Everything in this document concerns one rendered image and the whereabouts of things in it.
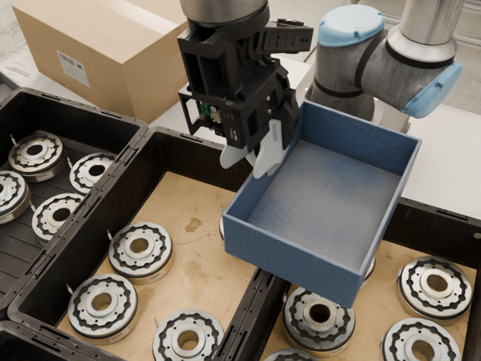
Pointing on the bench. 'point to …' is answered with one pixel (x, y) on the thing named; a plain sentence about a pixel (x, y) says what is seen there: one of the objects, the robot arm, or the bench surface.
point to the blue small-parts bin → (323, 203)
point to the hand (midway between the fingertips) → (266, 160)
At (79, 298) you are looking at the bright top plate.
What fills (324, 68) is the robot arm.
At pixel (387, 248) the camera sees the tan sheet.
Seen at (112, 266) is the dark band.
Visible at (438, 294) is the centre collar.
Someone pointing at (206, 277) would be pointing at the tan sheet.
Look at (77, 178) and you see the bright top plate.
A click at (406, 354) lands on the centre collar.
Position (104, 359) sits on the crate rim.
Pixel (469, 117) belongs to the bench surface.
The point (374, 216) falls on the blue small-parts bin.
